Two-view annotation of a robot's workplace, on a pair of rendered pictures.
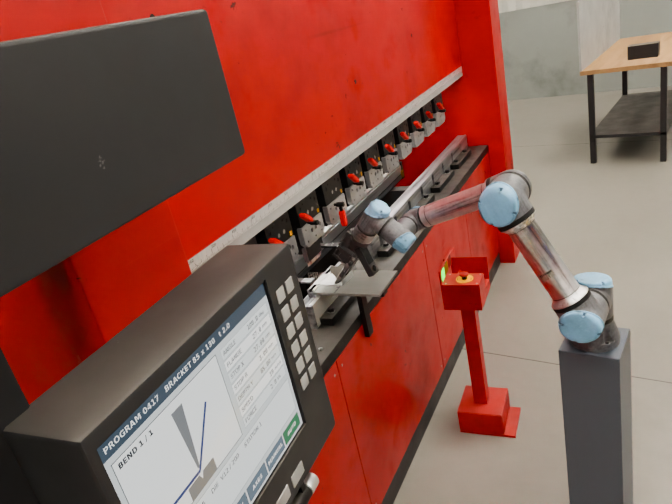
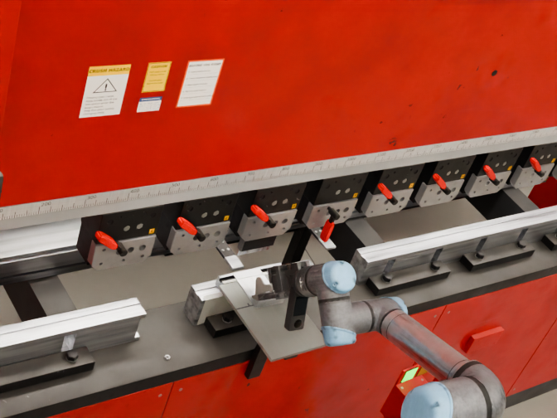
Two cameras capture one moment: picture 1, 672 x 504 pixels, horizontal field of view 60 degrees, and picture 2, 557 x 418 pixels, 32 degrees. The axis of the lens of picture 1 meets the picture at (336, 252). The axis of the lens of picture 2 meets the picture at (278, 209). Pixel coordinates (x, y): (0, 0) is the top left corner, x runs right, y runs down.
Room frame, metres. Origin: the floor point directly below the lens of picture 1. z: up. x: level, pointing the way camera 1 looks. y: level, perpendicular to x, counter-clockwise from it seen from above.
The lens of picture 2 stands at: (0.09, -0.41, 2.67)
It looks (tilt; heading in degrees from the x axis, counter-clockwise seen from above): 36 degrees down; 14
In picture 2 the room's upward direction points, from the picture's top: 21 degrees clockwise
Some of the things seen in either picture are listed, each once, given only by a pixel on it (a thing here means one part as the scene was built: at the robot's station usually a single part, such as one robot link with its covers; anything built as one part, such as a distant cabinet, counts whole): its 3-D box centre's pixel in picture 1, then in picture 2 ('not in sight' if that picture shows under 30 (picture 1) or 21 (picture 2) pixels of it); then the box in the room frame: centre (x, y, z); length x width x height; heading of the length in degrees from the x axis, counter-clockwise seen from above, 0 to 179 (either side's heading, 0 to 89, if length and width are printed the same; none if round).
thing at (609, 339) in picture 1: (593, 326); not in sight; (1.58, -0.75, 0.82); 0.15 x 0.15 x 0.10
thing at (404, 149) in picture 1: (397, 140); (530, 157); (2.84, -0.41, 1.26); 0.15 x 0.09 x 0.17; 149
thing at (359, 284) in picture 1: (355, 282); (273, 315); (1.92, -0.04, 1.00); 0.26 x 0.18 x 0.01; 59
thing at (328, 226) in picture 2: (341, 214); (327, 224); (2.10, -0.05, 1.20); 0.04 x 0.02 x 0.10; 59
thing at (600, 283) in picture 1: (592, 295); not in sight; (1.57, -0.74, 0.94); 0.13 x 0.12 x 0.14; 143
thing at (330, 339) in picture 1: (396, 243); (412, 280); (2.53, -0.29, 0.85); 3.00 x 0.21 x 0.04; 149
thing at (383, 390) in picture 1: (411, 323); (364, 374); (2.53, -0.29, 0.41); 3.00 x 0.21 x 0.83; 149
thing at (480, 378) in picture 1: (475, 351); not in sight; (2.22, -0.51, 0.39); 0.06 x 0.06 x 0.54; 62
